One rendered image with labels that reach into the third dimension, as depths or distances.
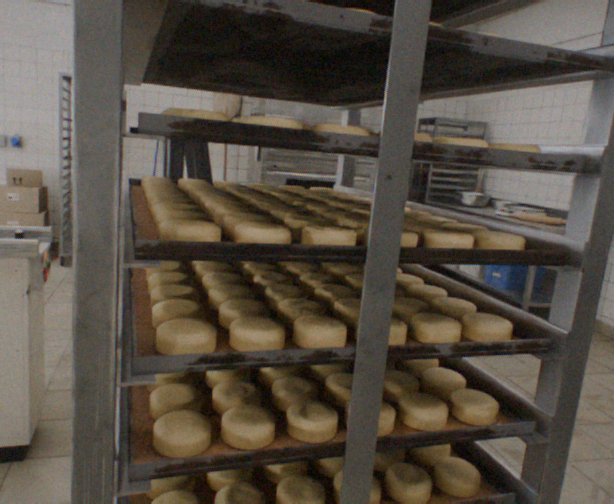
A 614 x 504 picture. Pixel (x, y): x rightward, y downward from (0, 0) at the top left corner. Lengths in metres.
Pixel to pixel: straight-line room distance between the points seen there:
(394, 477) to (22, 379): 1.86
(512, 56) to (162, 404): 0.44
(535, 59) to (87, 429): 0.47
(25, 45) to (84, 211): 5.94
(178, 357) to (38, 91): 5.88
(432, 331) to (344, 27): 0.29
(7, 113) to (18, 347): 4.29
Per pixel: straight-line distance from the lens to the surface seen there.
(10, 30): 6.35
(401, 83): 0.44
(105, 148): 0.38
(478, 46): 0.48
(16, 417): 2.39
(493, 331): 0.56
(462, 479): 0.65
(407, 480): 0.62
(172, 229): 0.42
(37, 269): 2.22
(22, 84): 6.28
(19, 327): 2.24
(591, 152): 0.57
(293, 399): 0.55
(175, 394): 0.55
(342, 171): 1.07
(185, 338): 0.44
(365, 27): 0.43
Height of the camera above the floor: 1.31
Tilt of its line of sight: 11 degrees down
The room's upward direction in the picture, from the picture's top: 5 degrees clockwise
